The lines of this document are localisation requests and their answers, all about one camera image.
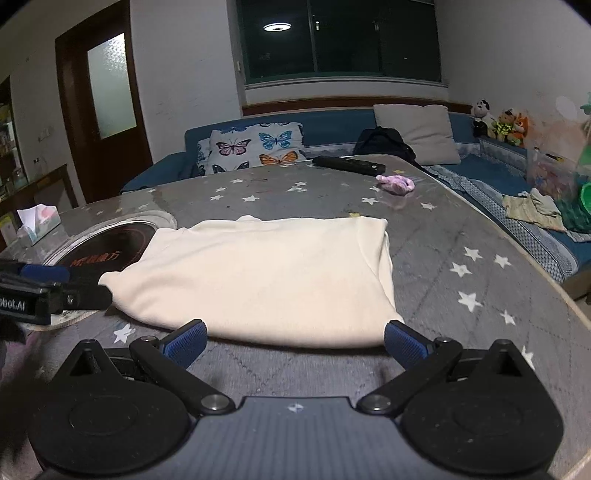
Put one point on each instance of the wooden shelf cabinet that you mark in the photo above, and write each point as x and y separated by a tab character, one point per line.
14	157

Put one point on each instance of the dark window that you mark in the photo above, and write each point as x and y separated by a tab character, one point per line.
341	39

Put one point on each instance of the green patterned cloth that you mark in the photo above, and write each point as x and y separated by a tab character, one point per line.
575	214

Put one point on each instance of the blue sofa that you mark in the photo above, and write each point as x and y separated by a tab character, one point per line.
498	184

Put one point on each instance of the brown wooden door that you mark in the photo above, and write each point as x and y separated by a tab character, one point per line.
99	104

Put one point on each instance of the orange fox plush toy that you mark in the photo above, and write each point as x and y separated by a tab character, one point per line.
520	128

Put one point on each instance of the pink crumpled cloth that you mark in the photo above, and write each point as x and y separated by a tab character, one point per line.
396	183

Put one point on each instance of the yellow-vested bear plush toy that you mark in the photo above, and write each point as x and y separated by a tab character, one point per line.
504	125

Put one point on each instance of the cream garment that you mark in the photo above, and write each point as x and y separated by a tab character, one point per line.
258	277

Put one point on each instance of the butterfly print pillow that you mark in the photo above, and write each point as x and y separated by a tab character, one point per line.
251	147

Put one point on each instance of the round black induction cooktop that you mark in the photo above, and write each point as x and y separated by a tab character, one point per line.
99	251

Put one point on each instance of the grey pillow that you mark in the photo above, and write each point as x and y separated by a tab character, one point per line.
418	134

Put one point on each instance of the panda plush toy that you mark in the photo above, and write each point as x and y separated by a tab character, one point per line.
483	117

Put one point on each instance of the beige crumpled cloth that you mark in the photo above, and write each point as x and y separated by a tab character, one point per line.
531	207

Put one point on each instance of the clear plastic toy box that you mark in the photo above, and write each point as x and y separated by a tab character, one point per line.
547	173

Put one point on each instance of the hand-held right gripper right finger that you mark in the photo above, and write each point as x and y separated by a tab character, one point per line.
406	344

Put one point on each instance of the tissue box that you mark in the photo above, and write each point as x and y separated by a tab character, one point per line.
39	221

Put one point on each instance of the black backpack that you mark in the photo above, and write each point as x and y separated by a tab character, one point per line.
381	143

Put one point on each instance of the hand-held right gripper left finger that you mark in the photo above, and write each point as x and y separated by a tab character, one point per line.
187	342

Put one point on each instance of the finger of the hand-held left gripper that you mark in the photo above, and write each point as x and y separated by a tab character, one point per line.
44	271
85	296

